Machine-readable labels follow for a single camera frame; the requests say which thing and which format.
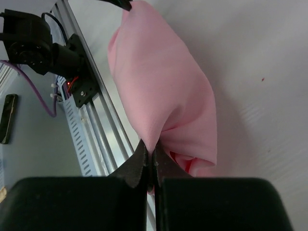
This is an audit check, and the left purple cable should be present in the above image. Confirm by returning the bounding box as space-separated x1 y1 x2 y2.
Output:
0 60 58 118

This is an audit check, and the aluminium front rail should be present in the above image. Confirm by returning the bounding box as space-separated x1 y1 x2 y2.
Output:
49 0 157 231

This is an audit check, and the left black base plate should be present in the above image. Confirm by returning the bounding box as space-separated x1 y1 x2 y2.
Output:
67 34 99 108

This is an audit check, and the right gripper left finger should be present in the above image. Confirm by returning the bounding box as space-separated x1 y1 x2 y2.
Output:
0 141 147 231

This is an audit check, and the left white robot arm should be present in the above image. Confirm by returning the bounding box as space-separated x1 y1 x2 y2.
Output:
0 0 94 81

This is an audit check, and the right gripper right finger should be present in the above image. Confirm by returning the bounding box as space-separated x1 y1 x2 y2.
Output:
153 143 293 231

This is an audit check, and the pink t-shirt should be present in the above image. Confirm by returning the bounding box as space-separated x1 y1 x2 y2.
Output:
108 0 217 178

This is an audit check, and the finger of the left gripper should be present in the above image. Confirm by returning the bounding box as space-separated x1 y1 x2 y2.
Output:
100 0 132 11

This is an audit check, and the white slotted cable duct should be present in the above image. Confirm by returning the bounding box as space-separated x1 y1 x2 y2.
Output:
56 76 96 177

